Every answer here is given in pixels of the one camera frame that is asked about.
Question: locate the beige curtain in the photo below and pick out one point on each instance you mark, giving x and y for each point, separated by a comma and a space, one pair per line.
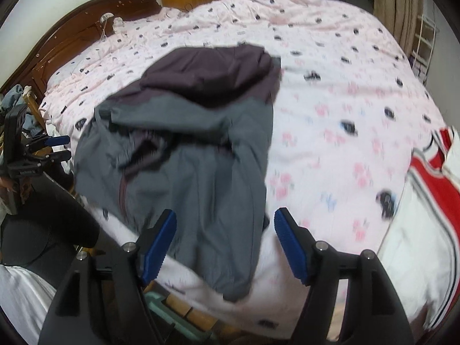
399, 7

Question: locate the wooden chair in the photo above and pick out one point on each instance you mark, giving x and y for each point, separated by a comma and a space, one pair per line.
32, 106

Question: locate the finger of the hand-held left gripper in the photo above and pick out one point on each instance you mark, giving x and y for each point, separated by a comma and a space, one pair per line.
57, 157
57, 140

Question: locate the pink cat print duvet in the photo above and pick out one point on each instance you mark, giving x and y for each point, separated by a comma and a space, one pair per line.
341, 79

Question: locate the green plastic item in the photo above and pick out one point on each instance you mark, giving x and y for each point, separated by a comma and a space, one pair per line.
160, 307

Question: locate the red and white garment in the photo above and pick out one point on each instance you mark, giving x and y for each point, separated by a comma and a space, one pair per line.
431, 194

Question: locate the blue jeans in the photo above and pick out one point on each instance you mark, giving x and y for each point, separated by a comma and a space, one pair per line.
14, 97

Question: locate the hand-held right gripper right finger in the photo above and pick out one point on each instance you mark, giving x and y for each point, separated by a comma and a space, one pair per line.
291, 248

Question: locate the dark wooden headboard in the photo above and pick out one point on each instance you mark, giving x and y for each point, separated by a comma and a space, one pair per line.
64, 36

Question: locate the purple and grey jacket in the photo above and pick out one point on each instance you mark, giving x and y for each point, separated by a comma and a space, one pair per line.
201, 151

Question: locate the white cloth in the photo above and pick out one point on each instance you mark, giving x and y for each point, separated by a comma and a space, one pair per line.
18, 294

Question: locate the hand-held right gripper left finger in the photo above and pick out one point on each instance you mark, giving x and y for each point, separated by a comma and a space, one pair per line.
158, 248

